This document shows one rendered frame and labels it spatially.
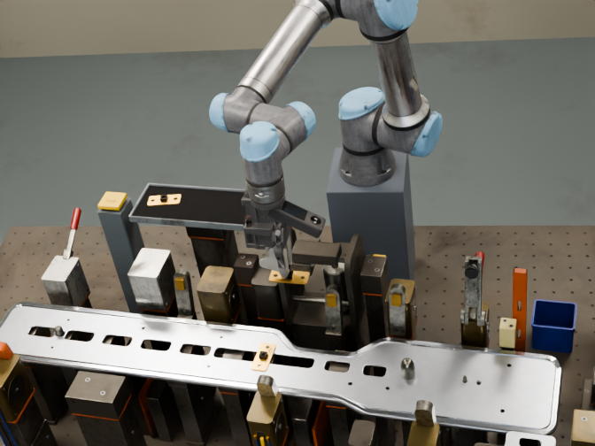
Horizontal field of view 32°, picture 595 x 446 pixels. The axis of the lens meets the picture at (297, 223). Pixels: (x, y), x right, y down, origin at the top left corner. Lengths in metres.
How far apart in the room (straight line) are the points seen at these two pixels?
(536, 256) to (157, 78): 2.92
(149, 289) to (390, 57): 0.81
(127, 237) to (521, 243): 1.15
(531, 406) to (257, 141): 0.82
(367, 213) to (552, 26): 2.85
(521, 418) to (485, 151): 2.51
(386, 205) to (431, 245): 0.44
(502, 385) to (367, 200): 0.65
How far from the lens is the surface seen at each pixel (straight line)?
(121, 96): 5.39
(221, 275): 2.51
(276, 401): 2.25
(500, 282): 2.96
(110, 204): 2.69
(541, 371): 2.33
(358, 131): 2.59
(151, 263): 2.55
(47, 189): 4.87
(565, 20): 5.37
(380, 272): 2.39
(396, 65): 2.37
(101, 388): 2.40
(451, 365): 2.34
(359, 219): 2.71
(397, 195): 2.65
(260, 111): 2.08
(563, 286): 2.96
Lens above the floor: 2.74
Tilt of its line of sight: 39 degrees down
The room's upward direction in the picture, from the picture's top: 9 degrees counter-clockwise
